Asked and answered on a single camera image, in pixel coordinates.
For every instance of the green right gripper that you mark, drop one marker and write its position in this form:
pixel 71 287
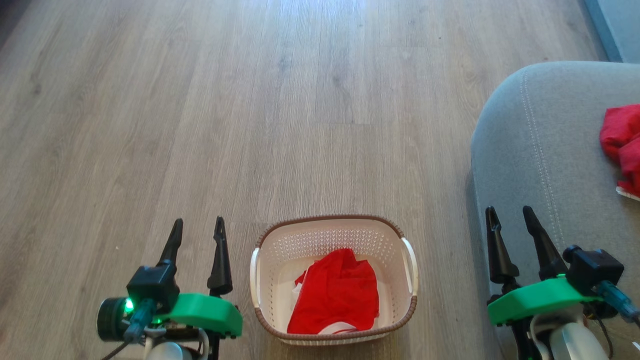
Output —
pixel 535 300

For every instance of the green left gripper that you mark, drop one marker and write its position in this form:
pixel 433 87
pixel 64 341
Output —
pixel 205 312

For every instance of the red garment with white trim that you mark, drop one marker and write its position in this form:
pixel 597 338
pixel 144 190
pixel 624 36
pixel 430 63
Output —
pixel 340 290
pixel 625 135

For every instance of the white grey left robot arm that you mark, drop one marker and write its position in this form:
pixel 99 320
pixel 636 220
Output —
pixel 112 320

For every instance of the grey fabric sofa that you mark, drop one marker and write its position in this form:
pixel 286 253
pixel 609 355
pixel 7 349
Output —
pixel 560 150

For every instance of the cream laundry basket brown rim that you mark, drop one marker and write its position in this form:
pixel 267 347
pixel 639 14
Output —
pixel 330 235

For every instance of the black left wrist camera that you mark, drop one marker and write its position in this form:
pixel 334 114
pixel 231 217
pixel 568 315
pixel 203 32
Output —
pixel 150 285

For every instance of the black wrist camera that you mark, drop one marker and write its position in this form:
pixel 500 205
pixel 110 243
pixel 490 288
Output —
pixel 595 267
pixel 150 285

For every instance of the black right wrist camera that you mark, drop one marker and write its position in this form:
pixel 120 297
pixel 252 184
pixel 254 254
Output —
pixel 595 267

